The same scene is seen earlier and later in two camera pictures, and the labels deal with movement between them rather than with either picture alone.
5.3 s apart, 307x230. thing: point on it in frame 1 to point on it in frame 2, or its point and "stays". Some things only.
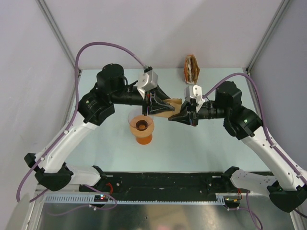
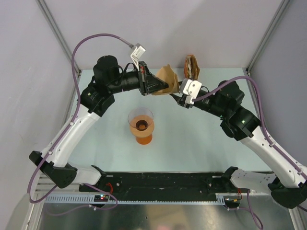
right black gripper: x=188 y=112 to x=181 y=101
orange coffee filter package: x=191 y=70 stays
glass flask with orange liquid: x=144 y=141 stays
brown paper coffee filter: x=176 y=103 to x=167 y=74
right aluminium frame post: x=267 y=35 stays
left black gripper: x=155 y=106 to x=148 y=83
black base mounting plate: x=163 y=184 stays
